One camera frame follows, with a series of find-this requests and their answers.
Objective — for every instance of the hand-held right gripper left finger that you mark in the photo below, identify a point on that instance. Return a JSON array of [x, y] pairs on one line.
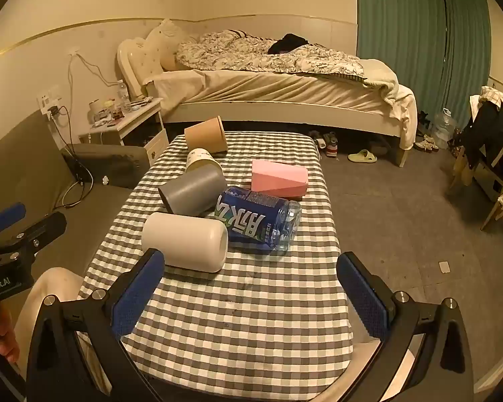
[[137, 295]]

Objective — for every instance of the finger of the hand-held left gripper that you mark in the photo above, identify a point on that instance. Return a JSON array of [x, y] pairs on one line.
[[8, 216], [46, 228]]

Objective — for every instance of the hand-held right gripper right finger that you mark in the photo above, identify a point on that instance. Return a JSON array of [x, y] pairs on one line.
[[364, 298]]

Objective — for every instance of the white cup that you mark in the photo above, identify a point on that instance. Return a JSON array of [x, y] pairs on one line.
[[184, 239]]

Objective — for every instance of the grey cup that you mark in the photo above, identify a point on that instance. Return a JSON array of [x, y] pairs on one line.
[[198, 192]]

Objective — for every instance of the patterned paper cup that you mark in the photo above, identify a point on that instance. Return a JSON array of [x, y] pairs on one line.
[[201, 157]]

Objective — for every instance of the brown cup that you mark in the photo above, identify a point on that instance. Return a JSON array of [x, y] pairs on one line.
[[205, 136]]

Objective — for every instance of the person's left hand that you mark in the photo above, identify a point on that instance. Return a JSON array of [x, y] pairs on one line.
[[5, 339]]

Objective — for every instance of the person's left leg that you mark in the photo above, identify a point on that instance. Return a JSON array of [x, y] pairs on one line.
[[63, 284]]

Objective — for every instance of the person's leg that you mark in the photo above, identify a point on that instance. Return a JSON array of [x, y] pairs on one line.
[[63, 284], [396, 354]]

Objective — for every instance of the person's right leg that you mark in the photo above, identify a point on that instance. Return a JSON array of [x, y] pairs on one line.
[[396, 354]]

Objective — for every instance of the white paper scrap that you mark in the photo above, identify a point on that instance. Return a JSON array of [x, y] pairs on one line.
[[444, 266]]

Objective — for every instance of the black case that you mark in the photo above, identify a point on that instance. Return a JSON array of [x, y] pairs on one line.
[[109, 163]]

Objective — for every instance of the grey checkered tablecloth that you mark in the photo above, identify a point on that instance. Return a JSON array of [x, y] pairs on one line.
[[243, 305]]

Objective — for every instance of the white nightstand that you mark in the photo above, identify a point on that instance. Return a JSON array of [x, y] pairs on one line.
[[125, 127]]

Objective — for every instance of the white mug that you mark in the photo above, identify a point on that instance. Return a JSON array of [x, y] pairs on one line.
[[95, 109]]

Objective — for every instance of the blue label water bottle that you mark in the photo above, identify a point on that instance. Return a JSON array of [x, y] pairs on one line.
[[251, 220]]

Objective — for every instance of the green slipper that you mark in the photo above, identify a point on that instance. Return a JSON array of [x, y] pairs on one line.
[[361, 156]]

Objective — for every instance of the pink box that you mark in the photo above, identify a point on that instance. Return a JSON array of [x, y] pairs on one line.
[[276, 178]]

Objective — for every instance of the clear plastic bottle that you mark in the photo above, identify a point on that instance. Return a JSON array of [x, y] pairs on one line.
[[121, 94]]

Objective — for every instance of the grey sneaker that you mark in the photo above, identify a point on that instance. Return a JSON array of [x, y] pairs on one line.
[[330, 144]]

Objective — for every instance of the white shoes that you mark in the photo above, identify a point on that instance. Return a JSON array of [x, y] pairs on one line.
[[426, 143]]

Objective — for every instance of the large clear water jug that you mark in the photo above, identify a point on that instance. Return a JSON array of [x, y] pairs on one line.
[[445, 127]]

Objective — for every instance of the dark jacket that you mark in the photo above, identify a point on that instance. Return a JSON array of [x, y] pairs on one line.
[[490, 134]]

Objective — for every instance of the cream pillow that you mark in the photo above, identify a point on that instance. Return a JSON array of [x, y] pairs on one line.
[[161, 44]]

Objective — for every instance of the white bed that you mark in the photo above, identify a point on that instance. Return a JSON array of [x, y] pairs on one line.
[[276, 96]]

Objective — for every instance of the plaid shirt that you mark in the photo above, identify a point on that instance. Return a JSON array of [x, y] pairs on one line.
[[492, 95]]

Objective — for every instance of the black garment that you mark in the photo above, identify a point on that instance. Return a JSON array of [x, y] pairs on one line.
[[288, 43]]

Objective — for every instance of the floral quilt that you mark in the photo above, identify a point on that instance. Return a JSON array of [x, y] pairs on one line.
[[251, 52]]

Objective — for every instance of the green curtain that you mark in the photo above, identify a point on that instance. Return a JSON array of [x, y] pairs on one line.
[[469, 37], [398, 25]]

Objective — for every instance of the white wall socket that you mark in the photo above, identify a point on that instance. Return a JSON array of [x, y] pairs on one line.
[[48, 98]]

